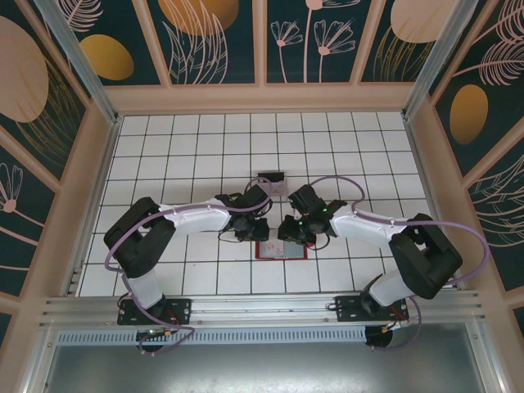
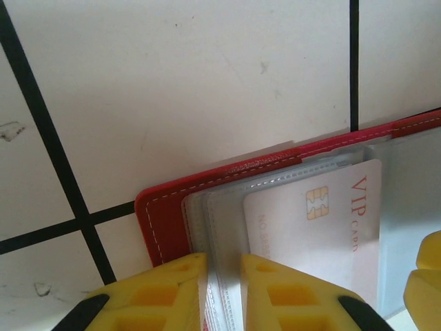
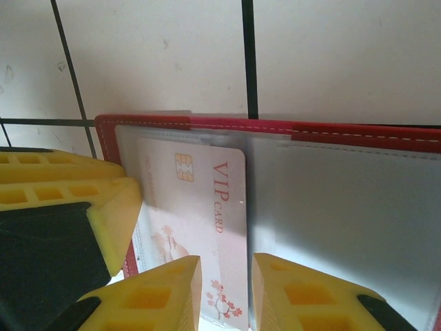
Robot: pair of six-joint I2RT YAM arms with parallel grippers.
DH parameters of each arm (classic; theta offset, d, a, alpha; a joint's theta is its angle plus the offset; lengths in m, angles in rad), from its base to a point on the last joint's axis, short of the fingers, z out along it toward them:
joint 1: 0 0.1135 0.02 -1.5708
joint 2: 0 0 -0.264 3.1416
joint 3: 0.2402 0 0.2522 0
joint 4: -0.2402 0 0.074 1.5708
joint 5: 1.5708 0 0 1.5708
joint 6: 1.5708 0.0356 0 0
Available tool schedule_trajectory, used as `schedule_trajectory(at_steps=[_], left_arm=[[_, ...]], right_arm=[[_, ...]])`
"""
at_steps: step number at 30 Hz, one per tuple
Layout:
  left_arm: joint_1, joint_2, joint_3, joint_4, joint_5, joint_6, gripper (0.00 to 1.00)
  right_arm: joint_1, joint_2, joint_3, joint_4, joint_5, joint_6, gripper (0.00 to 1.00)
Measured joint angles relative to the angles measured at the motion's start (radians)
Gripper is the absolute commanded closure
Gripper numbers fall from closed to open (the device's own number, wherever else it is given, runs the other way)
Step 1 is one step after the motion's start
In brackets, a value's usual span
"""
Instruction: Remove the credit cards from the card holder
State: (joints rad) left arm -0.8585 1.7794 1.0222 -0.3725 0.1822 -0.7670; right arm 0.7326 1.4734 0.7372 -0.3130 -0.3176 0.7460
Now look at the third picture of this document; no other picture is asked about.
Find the red leather card holder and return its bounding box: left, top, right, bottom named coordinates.
left=93, top=110, right=441, bottom=331

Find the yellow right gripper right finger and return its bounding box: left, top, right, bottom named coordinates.
left=248, top=252, right=414, bottom=331

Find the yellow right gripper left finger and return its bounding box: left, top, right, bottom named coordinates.
left=76, top=254, right=203, bottom=331

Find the white VIP blossom card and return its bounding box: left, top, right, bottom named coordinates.
left=136, top=137, right=249, bottom=330

